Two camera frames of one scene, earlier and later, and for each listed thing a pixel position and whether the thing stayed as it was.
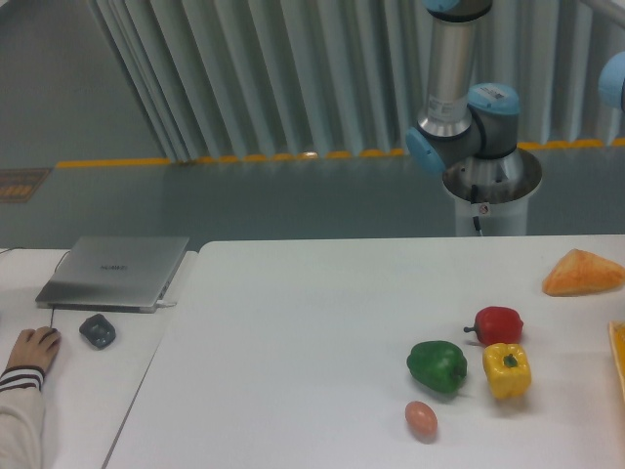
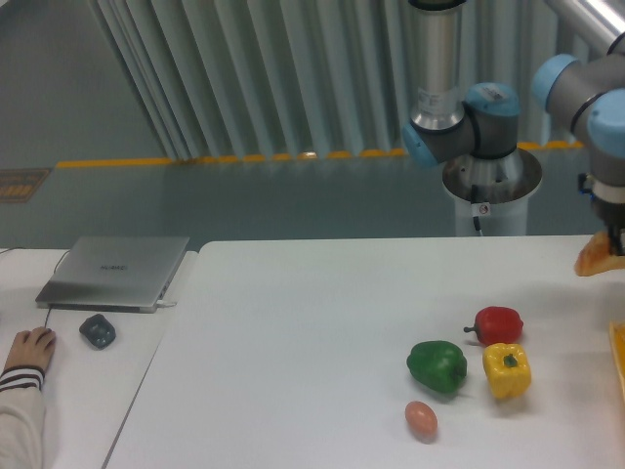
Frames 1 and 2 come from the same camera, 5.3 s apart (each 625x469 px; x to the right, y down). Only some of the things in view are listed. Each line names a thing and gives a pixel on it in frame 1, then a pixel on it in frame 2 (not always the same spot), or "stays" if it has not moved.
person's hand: [35, 348] stays
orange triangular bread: [581, 273] -> [596, 257]
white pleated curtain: [245, 80] stays
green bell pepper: [438, 365] stays
